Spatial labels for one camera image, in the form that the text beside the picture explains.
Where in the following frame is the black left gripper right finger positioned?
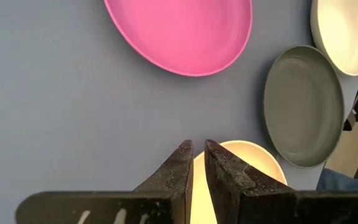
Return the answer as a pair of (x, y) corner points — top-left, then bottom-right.
(204, 139), (358, 224)

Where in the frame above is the peach plate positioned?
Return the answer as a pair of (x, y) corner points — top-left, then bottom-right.
(190, 139), (288, 224)

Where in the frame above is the dark grey plate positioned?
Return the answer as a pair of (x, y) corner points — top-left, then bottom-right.
(262, 45), (345, 169)

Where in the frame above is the magenta plate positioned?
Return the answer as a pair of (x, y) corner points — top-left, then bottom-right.
(103, 0), (254, 77)

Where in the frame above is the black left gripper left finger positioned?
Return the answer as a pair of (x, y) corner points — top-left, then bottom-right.
(15, 139), (195, 224)

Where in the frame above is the pale lilac plate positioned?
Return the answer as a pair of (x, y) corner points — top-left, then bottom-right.
(310, 0), (358, 77)

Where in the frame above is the person's leg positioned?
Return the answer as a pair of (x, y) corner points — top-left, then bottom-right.
(316, 169), (358, 192)

